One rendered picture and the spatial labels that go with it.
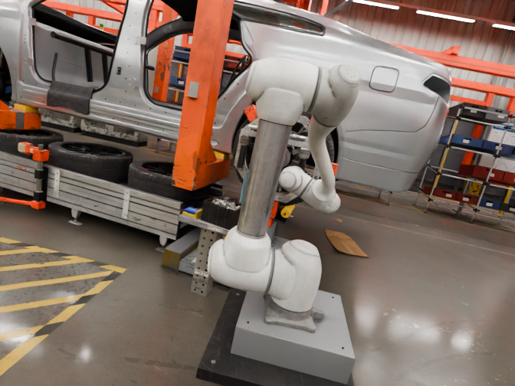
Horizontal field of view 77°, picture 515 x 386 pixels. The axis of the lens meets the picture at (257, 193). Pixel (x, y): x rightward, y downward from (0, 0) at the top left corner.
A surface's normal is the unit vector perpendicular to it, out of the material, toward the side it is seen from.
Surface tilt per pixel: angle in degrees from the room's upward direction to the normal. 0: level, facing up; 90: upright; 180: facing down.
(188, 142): 90
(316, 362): 90
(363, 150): 90
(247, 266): 91
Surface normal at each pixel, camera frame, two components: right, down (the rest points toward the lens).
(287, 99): 0.00, 0.40
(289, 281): -0.02, 0.18
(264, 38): -0.22, 0.03
